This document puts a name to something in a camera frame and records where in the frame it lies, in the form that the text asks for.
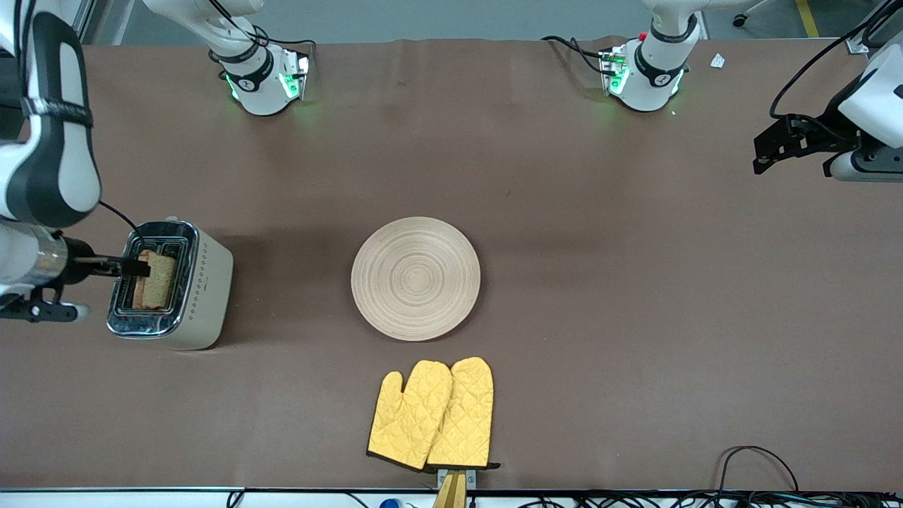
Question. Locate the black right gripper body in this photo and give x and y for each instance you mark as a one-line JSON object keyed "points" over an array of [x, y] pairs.
{"points": [[76, 262]]}

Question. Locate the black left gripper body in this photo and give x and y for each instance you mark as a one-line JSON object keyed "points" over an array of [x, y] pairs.
{"points": [[824, 132]]}

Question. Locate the brown toast slice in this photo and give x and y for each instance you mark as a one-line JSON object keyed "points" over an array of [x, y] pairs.
{"points": [[162, 282]]}

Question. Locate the round wooden plate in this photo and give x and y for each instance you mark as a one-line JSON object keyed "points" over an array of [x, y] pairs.
{"points": [[416, 279]]}

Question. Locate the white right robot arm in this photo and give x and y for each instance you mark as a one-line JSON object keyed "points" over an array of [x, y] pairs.
{"points": [[56, 176]]}

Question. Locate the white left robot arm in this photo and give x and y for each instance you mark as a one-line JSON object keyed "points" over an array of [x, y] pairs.
{"points": [[652, 77]]}

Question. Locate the cream and chrome toaster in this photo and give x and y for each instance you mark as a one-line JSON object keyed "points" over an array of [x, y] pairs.
{"points": [[208, 296]]}

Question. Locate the white paper scrap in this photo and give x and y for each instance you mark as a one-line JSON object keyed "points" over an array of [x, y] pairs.
{"points": [[717, 61]]}

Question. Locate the black chair caster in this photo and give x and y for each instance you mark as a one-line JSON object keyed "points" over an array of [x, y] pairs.
{"points": [[739, 20]]}

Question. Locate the green lit base connector box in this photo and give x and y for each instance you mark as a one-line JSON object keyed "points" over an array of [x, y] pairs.
{"points": [[614, 70], [295, 76]]}

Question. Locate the brown table cover sheet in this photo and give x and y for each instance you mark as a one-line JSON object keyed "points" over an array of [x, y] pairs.
{"points": [[494, 176]]}

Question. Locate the yellow quilted oven mitt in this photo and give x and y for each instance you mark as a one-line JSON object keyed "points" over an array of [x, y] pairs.
{"points": [[465, 416], [405, 423]]}

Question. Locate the yellow wooden strip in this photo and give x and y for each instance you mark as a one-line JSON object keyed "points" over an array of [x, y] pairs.
{"points": [[451, 494]]}

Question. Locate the white table edge rail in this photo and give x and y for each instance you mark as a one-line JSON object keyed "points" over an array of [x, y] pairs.
{"points": [[141, 499]]}

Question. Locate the aluminium frame profile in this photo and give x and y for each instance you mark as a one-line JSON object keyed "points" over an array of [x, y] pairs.
{"points": [[85, 21]]}

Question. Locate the small metal bracket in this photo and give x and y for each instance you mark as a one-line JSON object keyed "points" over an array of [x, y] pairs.
{"points": [[471, 478]]}

